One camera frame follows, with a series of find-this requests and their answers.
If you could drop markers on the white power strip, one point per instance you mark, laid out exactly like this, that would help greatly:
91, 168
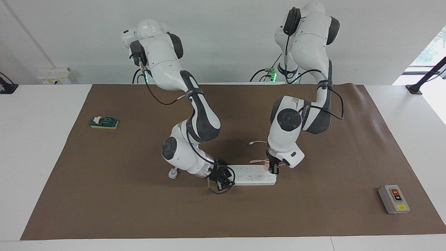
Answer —
254, 176

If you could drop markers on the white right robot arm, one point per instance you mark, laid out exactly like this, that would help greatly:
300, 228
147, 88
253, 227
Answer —
163, 59

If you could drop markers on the brown table mat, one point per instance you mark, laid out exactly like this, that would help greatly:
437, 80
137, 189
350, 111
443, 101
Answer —
223, 216

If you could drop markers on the black desk clamp stand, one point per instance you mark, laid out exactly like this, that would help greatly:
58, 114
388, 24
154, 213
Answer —
414, 90
7, 87

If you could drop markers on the white wall socket box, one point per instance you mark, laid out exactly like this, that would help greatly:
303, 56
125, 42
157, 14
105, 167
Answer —
54, 76

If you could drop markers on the grey push button box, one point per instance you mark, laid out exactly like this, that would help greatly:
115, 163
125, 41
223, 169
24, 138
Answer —
393, 200

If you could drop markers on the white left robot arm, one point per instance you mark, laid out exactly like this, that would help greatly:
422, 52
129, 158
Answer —
310, 42

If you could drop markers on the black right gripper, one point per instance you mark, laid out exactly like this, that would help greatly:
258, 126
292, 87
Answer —
217, 174

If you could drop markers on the green switch on yellow base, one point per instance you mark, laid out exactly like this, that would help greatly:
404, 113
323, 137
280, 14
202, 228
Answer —
104, 122

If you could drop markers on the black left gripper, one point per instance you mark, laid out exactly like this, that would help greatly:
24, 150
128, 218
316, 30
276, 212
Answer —
273, 157

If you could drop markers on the pink charger adapter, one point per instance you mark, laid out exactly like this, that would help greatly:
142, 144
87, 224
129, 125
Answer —
266, 166

